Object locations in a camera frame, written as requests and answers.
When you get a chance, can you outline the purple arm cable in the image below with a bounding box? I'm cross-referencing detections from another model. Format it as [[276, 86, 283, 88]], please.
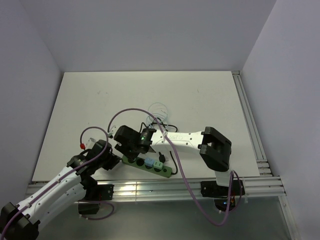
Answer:
[[0, 126, 116, 232], [107, 107, 245, 226]]

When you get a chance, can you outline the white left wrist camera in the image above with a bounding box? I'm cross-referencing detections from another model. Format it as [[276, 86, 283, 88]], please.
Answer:
[[85, 137, 96, 150]]

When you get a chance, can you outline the green two-port charger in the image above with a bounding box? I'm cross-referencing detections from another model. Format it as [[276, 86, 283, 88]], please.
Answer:
[[153, 160, 164, 170]]

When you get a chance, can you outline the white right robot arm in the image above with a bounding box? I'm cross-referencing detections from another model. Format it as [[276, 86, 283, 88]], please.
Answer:
[[113, 125, 234, 195]]

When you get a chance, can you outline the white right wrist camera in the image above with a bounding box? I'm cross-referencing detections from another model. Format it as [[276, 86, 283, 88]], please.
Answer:
[[107, 125, 117, 139]]

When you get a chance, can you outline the light green charging cable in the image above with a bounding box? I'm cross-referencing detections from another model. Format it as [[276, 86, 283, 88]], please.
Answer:
[[147, 102, 171, 120]]

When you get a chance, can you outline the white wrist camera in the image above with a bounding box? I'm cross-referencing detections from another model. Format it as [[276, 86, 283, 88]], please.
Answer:
[[107, 125, 117, 139], [85, 137, 96, 150]]

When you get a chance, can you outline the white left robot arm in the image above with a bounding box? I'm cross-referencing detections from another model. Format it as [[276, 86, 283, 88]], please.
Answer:
[[0, 140, 121, 240]]

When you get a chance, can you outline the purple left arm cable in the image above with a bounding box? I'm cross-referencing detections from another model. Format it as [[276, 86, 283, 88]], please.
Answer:
[[0, 126, 116, 232]]

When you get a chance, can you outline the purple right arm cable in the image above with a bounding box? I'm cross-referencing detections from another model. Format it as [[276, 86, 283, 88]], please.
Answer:
[[107, 107, 245, 226]]

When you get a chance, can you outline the blue charger cube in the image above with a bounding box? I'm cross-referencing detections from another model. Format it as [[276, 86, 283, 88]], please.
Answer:
[[144, 157, 155, 168]]

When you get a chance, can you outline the black power cord with plug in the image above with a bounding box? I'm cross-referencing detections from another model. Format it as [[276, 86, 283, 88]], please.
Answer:
[[139, 116, 180, 176]]

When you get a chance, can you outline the green power strip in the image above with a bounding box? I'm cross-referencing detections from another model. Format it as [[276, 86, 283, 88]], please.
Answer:
[[122, 156, 173, 178]]

